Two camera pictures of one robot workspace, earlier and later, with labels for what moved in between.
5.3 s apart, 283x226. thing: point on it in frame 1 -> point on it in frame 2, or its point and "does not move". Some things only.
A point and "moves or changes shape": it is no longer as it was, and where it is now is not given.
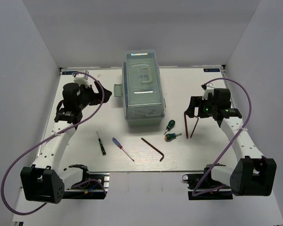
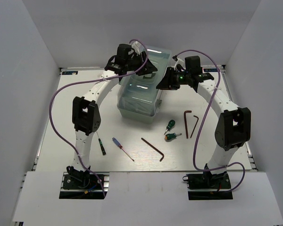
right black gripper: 194,102 -> 167,83
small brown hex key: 195,126 does not move
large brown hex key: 154,148 does not move
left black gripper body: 86,93 -> 135,63
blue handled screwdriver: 117,143 does not move
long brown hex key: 186,125 does not move
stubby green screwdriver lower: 171,135 does not move
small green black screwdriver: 103,149 does not move
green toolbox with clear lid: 144,102 moves or changes shape
